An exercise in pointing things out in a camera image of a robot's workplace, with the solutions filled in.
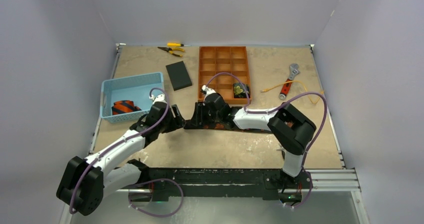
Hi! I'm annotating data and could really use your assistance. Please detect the light blue plastic basket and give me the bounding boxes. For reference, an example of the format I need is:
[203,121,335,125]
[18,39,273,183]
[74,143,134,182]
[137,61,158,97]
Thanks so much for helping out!
[99,72,165,123]

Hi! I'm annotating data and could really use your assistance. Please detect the yellow cable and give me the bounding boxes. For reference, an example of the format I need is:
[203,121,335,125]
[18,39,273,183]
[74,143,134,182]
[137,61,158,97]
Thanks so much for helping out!
[260,80,327,105]

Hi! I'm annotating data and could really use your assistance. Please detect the purple cable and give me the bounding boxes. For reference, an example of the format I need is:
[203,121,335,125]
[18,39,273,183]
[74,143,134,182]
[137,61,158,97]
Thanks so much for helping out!
[205,72,329,210]
[68,87,185,218]

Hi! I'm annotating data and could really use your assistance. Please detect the yellow handled pliers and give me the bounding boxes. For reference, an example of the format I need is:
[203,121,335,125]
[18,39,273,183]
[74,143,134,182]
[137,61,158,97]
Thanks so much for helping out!
[157,46,186,58]

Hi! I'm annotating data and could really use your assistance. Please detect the red handled adjustable wrench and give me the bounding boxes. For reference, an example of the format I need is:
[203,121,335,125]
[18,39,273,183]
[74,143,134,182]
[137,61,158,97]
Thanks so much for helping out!
[279,63,300,100]

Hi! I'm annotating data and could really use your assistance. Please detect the yellow handled screwdriver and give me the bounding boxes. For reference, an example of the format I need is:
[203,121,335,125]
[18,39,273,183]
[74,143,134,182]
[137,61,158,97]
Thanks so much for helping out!
[167,42,191,47]

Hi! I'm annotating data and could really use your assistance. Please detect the orange wooden compartment tray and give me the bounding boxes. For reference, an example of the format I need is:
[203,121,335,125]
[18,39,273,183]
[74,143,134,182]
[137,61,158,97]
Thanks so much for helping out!
[197,46,251,106]

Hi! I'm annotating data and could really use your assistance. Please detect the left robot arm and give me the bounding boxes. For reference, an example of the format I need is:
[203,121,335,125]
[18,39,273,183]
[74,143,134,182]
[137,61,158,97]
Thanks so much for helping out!
[56,101,184,216]

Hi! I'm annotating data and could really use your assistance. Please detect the dark orange floral tie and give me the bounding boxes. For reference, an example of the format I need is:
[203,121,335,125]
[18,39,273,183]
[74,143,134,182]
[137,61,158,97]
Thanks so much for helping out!
[183,119,272,134]

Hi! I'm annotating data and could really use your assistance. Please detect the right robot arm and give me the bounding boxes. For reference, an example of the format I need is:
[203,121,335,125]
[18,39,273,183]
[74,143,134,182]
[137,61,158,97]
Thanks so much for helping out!
[183,93,318,188]

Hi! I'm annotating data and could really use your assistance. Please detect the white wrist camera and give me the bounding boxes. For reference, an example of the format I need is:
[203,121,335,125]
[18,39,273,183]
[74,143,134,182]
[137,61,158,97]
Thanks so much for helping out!
[149,93,168,104]
[200,85,216,99]

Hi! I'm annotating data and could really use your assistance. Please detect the orange navy striped tie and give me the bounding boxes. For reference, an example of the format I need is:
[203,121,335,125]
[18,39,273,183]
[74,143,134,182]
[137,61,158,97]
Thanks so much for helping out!
[111,100,141,115]

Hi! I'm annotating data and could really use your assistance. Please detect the black handled pliers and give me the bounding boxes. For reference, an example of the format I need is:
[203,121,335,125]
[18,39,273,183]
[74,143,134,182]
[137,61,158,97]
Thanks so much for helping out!
[276,145,286,160]

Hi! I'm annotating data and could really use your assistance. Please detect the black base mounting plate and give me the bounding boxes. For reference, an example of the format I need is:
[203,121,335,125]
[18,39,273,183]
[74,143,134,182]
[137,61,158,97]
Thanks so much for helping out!
[135,167,313,202]

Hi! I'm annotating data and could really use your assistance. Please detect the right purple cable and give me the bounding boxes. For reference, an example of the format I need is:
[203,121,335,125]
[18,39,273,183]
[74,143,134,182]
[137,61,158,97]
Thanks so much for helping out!
[205,72,329,210]

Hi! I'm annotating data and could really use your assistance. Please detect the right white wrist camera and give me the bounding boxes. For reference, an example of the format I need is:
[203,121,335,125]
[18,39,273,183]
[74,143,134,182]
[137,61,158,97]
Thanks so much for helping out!
[200,85,216,99]

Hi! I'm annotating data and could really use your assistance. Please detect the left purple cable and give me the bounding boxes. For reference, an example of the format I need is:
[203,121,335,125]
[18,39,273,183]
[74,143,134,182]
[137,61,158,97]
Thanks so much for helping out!
[68,87,185,218]

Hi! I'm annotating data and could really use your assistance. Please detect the black foam block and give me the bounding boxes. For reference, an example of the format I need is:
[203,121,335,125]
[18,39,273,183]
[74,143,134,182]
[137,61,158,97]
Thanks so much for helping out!
[165,61,193,91]

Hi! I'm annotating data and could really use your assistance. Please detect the aluminium frame rail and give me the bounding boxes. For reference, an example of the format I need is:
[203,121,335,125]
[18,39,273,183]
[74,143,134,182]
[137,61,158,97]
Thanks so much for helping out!
[67,167,362,197]

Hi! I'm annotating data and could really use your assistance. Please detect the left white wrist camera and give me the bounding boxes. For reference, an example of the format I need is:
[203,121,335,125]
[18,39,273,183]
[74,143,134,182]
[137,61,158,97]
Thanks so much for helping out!
[149,93,168,104]

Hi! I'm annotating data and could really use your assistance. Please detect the rolled yellow floral tie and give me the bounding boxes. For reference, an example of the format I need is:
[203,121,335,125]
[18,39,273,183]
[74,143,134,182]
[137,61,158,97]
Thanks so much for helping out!
[232,82,251,99]

